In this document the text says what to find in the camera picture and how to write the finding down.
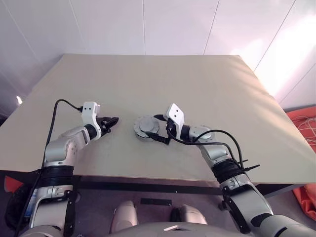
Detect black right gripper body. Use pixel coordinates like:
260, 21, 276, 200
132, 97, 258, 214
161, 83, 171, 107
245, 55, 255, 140
166, 120, 179, 140

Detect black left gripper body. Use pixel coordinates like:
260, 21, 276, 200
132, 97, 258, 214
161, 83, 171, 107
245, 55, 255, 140
96, 117, 111, 134

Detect black rounded object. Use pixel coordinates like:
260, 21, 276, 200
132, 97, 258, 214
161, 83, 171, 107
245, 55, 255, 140
171, 208, 183, 222

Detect beige rounded robot leg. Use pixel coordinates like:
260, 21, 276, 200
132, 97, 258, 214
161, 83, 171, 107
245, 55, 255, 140
181, 204, 207, 225
110, 200, 138, 233

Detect grey robot torso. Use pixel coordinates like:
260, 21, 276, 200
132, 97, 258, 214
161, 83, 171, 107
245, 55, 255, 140
105, 220, 246, 237

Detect blue white spray can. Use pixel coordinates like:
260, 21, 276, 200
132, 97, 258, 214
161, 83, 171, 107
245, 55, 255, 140
24, 189, 38, 219

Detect orange cloth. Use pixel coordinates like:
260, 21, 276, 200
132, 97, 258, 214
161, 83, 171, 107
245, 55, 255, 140
3, 174, 18, 193
287, 106, 316, 220

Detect black bag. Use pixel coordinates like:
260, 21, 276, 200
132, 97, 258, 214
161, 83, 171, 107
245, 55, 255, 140
4, 184, 34, 224

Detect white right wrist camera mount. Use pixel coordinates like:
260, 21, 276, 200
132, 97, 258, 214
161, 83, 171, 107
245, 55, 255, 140
164, 103, 185, 141

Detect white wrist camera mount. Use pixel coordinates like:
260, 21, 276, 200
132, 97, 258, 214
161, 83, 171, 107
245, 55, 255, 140
80, 101, 102, 139
164, 103, 185, 141

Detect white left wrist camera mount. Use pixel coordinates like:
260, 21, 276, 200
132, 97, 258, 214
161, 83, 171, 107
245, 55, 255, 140
80, 101, 102, 139

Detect black table frame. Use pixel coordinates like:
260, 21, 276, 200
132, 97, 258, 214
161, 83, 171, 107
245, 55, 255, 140
0, 169, 316, 198

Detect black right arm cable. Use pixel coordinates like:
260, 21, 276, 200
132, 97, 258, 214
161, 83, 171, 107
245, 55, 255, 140
167, 127, 247, 171

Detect black cable tie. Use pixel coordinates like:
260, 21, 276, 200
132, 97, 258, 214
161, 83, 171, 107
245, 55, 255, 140
240, 164, 261, 173

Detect tangled white cord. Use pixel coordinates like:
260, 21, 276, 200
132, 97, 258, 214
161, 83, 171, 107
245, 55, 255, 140
292, 114, 316, 144

